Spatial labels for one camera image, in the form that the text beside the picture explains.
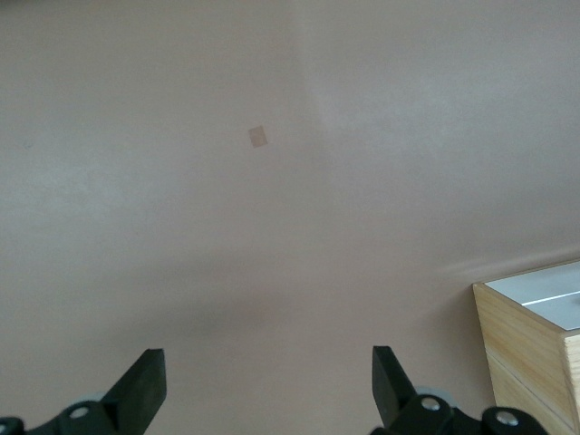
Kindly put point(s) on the small brown tape patch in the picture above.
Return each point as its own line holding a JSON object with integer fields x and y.
{"x": 258, "y": 136}

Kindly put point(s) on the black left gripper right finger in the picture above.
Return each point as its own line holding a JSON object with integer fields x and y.
{"x": 394, "y": 399}

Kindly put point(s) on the light wooden drawer cabinet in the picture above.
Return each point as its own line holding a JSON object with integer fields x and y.
{"x": 521, "y": 353}

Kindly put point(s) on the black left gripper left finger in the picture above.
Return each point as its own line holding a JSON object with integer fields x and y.
{"x": 131, "y": 394}

